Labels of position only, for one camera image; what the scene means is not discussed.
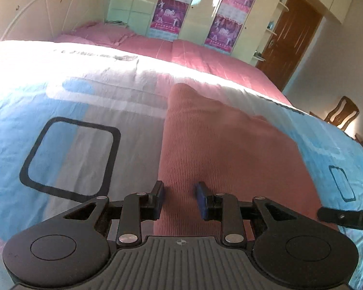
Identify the wooden chair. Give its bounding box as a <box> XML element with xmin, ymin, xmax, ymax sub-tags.
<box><xmin>325</xmin><ymin>96</ymin><xmax>359</xmax><ymax>132</ymax></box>

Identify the blue white patterned blanket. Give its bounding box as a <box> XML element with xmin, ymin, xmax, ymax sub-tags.
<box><xmin>0</xmin><ymin>41</ymin><xmax>363</xmax><ymax>289</ymax></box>

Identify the pink bedspread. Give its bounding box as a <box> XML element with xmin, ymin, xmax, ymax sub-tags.
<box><xmin>52</xmin><ymin>20</ymin><xmax>293</xmax><ymax>106</ymax></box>

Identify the pink pillow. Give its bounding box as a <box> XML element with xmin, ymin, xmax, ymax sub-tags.
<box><xmin>53</xmin><ymin>22</ymin><xmax>136</xmax><ymax>49</ymax></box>

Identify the lower right purple poster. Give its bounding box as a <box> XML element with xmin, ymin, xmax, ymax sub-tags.
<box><xmin>204</xmin><ymin>14</ymin><xmax>243</xmax><ymax>54</ymax></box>

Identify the lower left purple poster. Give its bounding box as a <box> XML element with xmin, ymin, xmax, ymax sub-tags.
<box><xmin>147</xmin><ymin>0</ymin><xmax>189</xmax><ymax>41</ymax></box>

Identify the brown wooden door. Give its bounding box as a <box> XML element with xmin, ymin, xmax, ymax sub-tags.
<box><xmin>256</xmin><ymin>0</ymin><xmax>322</xmax><ymax>91</ymax></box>

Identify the cream glossy wardrobe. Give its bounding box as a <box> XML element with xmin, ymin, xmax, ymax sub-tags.
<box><xmin>107</xmin><ymin>0</ymin><xmax>352</xmax><ymax>63</ymax></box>

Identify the cream round headboard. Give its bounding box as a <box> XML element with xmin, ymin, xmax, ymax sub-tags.
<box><xmin>0</xmin><ymin>0</ymin><xmax>110</xmax><ymax>41</ymax></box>

